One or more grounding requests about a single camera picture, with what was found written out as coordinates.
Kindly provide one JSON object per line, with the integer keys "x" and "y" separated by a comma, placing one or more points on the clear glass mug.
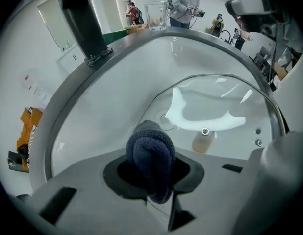
{"x": 156, "y": 16}

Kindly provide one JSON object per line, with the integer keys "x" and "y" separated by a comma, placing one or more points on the black-topped sink cabinet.
{"x": 132, "y": 38}

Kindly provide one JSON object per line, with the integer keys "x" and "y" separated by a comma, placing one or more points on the orange sofa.
{"x": 26, "y": 121}

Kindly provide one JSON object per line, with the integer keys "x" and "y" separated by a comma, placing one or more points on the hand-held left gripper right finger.
{"x": 215, "y": 192}

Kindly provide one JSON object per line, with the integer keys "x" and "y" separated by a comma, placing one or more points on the person's grey jacket torso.
{"x": 296, "y": 82}

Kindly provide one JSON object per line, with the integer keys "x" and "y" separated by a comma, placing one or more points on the dark bathtub with white rim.
{"x": 114, "y": 36}

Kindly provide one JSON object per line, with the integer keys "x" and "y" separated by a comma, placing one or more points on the white vanity cabinet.
{"x": 70, "y": 57}

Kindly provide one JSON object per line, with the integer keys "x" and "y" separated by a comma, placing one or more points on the black faucet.
{"x": 83, "y": 21}

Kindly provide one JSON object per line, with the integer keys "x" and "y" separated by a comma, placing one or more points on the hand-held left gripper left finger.
{"x": 92, "y": 180}

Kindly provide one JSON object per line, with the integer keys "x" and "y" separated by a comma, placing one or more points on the cardboard box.
{"x": 281, "y": 70}

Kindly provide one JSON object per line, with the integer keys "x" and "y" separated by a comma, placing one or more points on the dark blue cloth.
{"x": 151, "y": 150}

